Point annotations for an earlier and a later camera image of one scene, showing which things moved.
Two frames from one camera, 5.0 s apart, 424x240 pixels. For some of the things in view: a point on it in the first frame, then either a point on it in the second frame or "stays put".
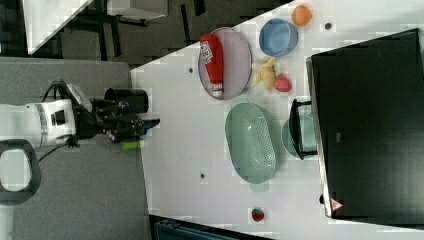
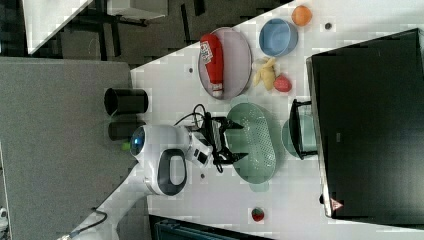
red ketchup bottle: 212,55 stays put
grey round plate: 237,63 stays put
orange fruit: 301,15 stays put
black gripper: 113,119 -> 223,155
